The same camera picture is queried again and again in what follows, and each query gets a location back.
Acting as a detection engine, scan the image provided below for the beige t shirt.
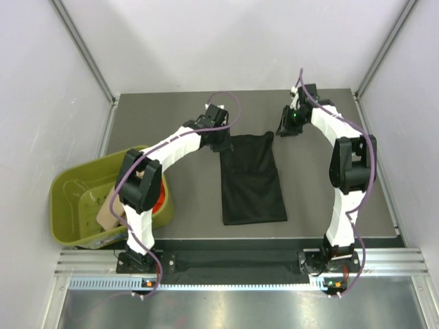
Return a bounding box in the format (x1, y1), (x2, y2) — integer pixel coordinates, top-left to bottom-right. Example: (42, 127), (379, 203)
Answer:
(96, 184), (142, 231)

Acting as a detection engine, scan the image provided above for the left aluminium corner post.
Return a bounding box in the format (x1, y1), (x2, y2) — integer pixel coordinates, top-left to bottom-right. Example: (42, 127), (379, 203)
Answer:
(47, 0), (117, 103)

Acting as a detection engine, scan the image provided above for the grey slotted cable duct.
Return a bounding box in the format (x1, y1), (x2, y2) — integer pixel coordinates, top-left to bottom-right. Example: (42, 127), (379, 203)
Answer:
(69, 277), (344, 291)

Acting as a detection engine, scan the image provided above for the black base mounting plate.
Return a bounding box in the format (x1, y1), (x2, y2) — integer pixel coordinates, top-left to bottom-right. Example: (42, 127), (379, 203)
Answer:
(115, 238), (330, 275)

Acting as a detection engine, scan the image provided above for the olive green plastic bin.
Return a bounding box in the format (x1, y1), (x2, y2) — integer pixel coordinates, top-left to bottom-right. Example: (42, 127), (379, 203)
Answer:
(49, 145), (175, 248)

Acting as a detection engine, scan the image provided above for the aluminium frame rail front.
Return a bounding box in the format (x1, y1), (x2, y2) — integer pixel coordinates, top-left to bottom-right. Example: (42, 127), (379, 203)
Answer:
(55, 248), (429, 276)

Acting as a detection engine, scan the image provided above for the aluminium corner post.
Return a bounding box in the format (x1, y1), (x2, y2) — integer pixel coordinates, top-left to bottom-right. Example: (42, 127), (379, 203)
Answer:
(355, 0), (421, 99)
(47, 0), (117, 103)

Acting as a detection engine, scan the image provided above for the black t shirt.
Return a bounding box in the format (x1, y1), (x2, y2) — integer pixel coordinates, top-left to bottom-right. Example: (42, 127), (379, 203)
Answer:
(219, 131), (287, 226)

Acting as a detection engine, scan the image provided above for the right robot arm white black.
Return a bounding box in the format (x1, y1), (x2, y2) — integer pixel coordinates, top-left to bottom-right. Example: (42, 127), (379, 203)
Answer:
(276, 84), (377, 271)

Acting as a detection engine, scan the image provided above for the right aluminium corner post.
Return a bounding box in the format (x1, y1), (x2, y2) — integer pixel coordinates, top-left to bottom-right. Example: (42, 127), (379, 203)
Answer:
(355, 0), (421, 99)

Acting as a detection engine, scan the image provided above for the orange t shirt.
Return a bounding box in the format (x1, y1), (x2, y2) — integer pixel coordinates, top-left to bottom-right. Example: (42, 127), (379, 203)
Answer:
(152, 181), (166, 214)

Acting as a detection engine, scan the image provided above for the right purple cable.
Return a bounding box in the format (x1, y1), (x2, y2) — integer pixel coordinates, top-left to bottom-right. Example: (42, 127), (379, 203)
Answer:
(294, 67), (378, 299)

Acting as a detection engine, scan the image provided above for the purple cable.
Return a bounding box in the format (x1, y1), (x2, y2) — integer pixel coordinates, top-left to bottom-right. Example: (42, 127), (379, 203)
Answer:
(294, 67), (378, 299)
(109, 91), (242, 299)

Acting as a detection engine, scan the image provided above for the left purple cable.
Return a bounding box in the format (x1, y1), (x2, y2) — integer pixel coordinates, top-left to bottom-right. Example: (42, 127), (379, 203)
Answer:
(109, 91), (242, 299)

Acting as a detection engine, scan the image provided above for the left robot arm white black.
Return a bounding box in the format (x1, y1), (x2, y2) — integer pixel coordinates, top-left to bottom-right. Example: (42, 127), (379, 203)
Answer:
(110, 103), (231, 272)

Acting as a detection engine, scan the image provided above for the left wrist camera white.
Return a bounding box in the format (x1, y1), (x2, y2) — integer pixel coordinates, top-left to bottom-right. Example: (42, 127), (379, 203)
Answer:
(204, 103), (224, 110)

